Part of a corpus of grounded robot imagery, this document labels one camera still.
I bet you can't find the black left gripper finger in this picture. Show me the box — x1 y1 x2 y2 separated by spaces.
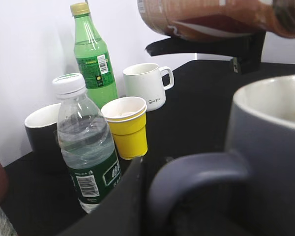
60 157 146 236

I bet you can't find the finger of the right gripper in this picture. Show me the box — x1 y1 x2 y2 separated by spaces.
145 32 266 74

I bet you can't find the brown coffee drink bottle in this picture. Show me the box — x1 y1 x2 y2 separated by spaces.
137 0 295 42

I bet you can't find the grey ceramic mug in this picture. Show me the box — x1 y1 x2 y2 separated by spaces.
147 75 295 236

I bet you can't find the yellow paper cup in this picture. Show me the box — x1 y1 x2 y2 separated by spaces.
101 96 148 160

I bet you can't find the green sprite bottle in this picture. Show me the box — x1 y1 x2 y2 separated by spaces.
70 2 118 108

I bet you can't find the clear water bottle green label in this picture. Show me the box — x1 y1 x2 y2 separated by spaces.
52 73 121 213

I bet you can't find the white ceramic mug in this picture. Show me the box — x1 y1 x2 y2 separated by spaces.
123 63 175 112

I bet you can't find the black mug white interior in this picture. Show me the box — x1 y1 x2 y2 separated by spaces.
24 103 67 175

